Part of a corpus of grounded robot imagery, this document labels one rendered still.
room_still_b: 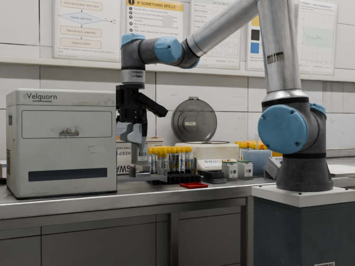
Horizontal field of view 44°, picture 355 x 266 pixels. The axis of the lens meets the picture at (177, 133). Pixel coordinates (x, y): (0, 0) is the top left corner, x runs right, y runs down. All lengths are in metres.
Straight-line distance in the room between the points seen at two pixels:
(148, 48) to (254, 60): 1.12
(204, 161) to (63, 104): 0.70
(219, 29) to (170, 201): 0.54
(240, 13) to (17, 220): 0.84
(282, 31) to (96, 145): 0.60
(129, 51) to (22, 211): 0.55
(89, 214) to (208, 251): 1.09
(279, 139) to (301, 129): 0.06
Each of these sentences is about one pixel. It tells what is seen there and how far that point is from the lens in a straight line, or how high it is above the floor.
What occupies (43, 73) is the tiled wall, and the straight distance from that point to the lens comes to 1.92.
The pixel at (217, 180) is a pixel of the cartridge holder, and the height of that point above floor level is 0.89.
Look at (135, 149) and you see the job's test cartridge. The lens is 1.37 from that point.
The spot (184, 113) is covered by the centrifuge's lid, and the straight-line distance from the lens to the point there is 2.07.
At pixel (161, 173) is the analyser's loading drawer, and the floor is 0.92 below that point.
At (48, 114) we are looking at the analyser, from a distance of 1.26.
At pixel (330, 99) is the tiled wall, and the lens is 2.70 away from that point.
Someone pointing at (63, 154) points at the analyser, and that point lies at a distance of 1.27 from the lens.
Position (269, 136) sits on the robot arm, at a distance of 1.09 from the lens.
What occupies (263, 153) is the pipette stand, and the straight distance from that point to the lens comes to 1.71.
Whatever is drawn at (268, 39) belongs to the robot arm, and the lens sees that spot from 1.13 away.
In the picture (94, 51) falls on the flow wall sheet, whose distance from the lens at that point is 1.97.
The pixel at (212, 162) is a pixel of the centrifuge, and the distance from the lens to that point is 1.77.
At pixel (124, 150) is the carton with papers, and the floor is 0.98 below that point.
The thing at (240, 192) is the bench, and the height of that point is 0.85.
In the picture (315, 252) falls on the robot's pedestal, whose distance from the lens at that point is 1.20.
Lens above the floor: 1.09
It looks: 2 degrees down
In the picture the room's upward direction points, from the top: straight up
